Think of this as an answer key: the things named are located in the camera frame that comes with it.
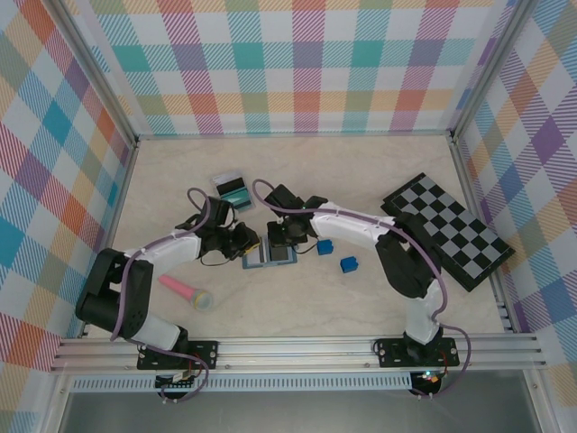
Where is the blue-grey card holder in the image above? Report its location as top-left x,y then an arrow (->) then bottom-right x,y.
241,235 -> 298,271

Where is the teal striped card packet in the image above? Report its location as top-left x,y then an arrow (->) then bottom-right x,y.
221,187 -> 252,205

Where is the silver credit card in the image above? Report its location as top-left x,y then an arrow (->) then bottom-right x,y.
211,169 -> 244,185

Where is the pink toy microphone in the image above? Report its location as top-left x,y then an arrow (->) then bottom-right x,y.
158,275 -> 215,312

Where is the black grey chessboard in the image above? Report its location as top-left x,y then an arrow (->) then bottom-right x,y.
380,172 -> 516,292

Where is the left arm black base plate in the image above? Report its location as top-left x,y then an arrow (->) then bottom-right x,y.
136,340 -> 221,372

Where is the aluminium mounting rail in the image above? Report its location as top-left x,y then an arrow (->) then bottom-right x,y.
49,332 -> 549,373

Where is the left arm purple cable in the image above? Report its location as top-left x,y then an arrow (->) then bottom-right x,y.
110,187 -> 211,404

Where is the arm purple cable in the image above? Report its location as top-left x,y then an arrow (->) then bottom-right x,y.
252,179 -> 472,401
110,187 -> 211,404

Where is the slotted grey cable duct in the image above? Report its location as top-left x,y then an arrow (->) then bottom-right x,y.
69,376 -> 418,393

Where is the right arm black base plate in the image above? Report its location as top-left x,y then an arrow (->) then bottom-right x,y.
373,336 -> 461,369

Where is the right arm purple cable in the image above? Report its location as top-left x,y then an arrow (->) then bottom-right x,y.
252,179 -> 472,401

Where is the aluminium frame post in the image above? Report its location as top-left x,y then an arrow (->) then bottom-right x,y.
450,0 -> 538,141
52,0 -> 139,148

